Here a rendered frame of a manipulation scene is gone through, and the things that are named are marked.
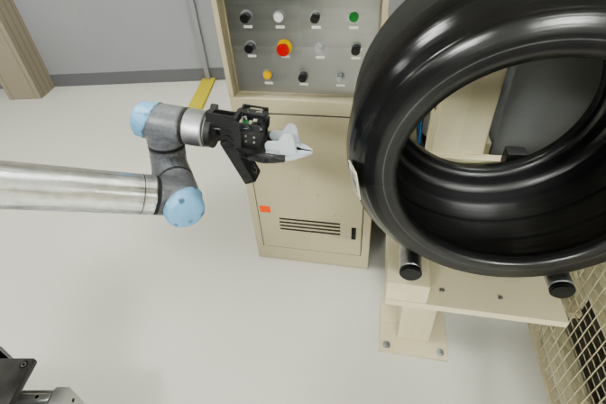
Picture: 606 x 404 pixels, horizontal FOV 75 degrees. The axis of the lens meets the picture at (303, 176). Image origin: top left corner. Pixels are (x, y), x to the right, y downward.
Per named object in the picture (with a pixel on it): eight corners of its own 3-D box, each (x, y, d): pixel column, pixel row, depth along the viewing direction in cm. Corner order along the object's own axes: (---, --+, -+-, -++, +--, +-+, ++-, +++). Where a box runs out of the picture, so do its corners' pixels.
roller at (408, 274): (396, 172, 107) (402, 160, 104) (412, 178, 107) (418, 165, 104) (395, 278, 81) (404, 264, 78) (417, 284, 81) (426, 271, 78)
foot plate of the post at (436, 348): (381, 295, 179) (381, 291, 178) (442, 302, 174) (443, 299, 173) (378, 351, 159) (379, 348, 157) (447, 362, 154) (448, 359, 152)
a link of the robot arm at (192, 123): (183, 151, 79) (198, 130, 85) (205, 155, 78) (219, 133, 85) (178, 120, 74) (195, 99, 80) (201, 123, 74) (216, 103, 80)
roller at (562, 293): (517, 187, 103) (506, 177, 101) (533, 177, 100) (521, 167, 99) (558, 302, 76) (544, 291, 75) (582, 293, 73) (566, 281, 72)
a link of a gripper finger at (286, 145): (311, 142, 72) (262, 133, 73) (308, 166, 76) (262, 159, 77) (314, 132, 75) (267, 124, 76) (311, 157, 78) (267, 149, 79)
